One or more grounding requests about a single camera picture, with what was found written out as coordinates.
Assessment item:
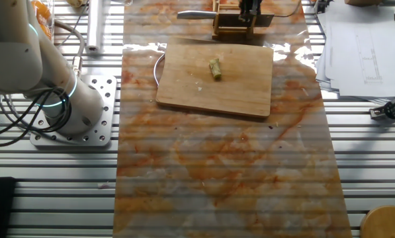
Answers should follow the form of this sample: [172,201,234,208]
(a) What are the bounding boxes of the tan cardboard box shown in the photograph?
[344,0,383,7]

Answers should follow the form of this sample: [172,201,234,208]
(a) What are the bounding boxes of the steel cleaver knife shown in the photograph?
[176,9,275,28]

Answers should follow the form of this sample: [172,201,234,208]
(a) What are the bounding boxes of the black rectangular case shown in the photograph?
[0,177,17,238]

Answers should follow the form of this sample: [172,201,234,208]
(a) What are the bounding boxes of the wooden knife rack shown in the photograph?
[211,0,256,41]

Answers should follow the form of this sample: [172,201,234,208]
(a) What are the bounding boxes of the white plastic wrap roll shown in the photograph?
[85,0,105,54]

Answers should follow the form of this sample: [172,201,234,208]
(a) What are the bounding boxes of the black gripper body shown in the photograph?
[239,0,263,8]

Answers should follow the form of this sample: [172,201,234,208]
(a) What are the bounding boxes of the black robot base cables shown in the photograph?
[0,86,73,148]

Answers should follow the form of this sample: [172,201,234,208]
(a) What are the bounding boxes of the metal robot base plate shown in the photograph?
[30,75,118,147]

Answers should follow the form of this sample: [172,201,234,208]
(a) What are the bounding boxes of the wooden cup tree stand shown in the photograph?
[360,204,395,238]

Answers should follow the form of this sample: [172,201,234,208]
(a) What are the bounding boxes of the orange marble patterned mat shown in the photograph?
[112,0,353,238]

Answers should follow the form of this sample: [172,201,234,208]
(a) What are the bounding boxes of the orange fruit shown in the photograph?
[31,0,52,20]
[40,22,54,40]

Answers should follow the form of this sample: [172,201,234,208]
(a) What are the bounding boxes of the white paper sheets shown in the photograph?
[315,0,395,102]

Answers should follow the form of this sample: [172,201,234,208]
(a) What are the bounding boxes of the wooden cutting board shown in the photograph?
[153,42,275,119]

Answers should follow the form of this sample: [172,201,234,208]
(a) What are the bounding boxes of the green scallion stalk piece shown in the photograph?
[208,58,223,81]

